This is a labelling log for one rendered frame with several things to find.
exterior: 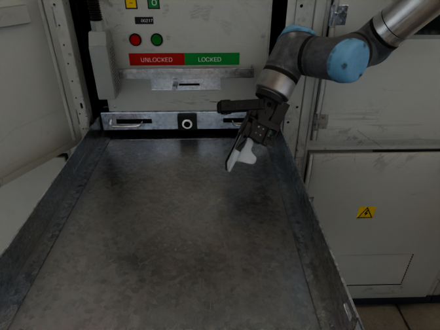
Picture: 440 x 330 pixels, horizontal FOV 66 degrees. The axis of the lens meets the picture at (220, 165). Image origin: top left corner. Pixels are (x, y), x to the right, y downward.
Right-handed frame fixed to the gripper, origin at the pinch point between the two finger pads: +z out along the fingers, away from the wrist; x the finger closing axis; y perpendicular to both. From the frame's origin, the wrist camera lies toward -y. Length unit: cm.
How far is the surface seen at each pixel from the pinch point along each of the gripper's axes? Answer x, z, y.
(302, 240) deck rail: -16.1, 7.0, 18.9
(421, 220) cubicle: 36, -14, 78
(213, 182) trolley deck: 4.2, 5.4, -0.6
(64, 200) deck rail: -0.2, 24.3, -30.9
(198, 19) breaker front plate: 12.8, -32.4, -23.3
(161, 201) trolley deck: -2.0, 14.6, -10.3
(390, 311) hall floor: 58, 26, 101
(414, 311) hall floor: 57, 21, 110
